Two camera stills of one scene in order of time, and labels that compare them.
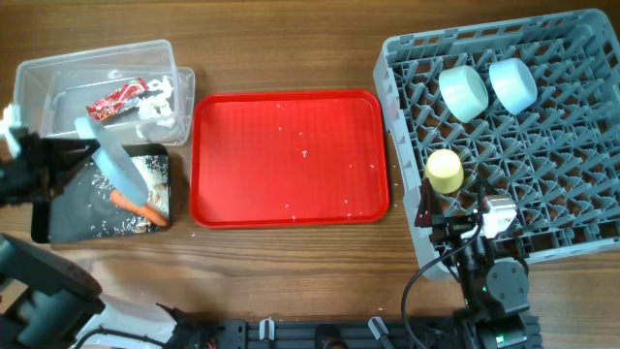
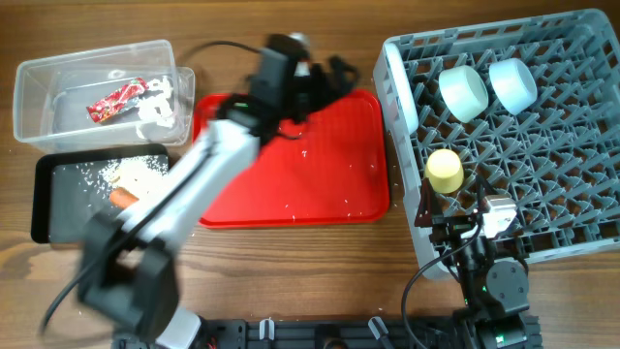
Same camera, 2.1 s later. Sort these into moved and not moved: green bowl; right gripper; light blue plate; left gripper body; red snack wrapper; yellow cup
Moved: left gripper body; light blue plate
Not moved: red snack wrapper; right gripper; green bowl; yellow cup
